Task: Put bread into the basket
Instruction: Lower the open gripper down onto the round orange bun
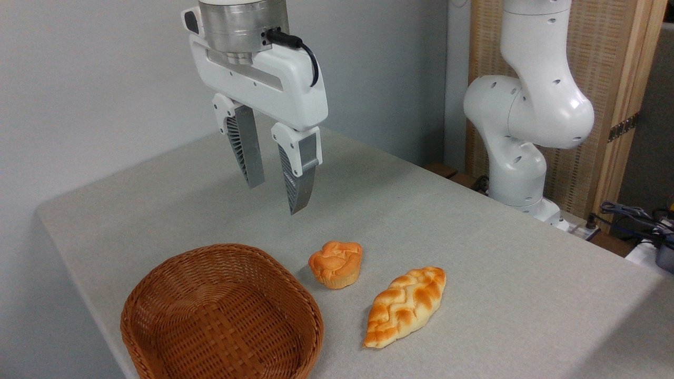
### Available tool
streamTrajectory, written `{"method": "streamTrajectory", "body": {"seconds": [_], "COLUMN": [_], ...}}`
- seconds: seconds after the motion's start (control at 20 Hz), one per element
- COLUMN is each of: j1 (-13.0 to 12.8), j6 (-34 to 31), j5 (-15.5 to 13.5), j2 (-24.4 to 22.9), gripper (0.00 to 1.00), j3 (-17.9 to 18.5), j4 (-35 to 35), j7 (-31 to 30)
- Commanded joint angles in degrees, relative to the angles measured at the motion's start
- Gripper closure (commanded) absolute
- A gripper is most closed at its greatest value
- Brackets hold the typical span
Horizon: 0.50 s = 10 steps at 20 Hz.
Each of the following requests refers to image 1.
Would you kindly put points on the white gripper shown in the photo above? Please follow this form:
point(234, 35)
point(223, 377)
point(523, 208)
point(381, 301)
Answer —
point(295, 100)

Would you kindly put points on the small round orange bread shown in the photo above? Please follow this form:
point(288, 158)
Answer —
point(335, 265)

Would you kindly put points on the brown woven wicker basket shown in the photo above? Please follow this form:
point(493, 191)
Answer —
point(221, 316)

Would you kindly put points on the long braided bread loaf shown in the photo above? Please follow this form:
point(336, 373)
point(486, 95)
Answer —
point(403, 308)

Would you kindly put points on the black plug on base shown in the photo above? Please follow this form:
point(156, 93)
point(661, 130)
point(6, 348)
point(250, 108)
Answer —
point(591, 223)

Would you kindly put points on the wooden framed woven screen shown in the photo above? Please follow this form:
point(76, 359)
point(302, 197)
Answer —
point(605, 52)

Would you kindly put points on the grey box device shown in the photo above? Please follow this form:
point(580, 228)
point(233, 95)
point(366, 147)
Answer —
point(666, 258)

